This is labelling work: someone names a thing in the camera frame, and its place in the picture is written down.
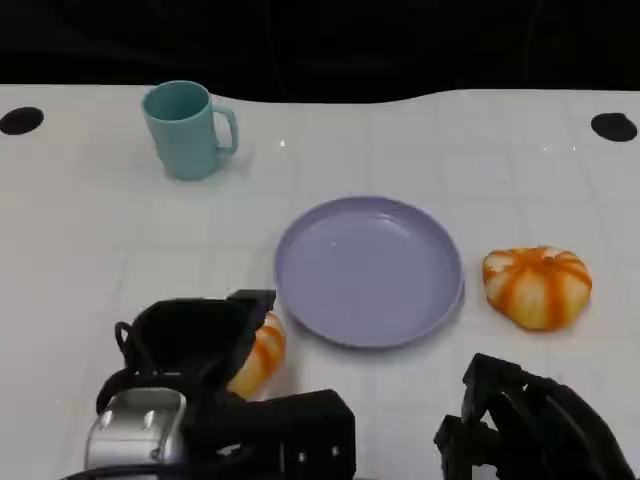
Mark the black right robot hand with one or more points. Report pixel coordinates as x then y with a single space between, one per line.
545 430

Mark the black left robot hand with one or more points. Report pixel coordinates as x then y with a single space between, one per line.
190 340

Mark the orange and white bread roll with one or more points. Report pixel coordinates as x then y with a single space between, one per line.
265 350
535 290

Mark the lilac plate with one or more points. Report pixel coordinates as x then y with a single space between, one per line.
367 275

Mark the pale green mug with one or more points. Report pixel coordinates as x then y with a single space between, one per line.
185 145

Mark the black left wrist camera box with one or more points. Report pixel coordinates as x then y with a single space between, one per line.
300 425

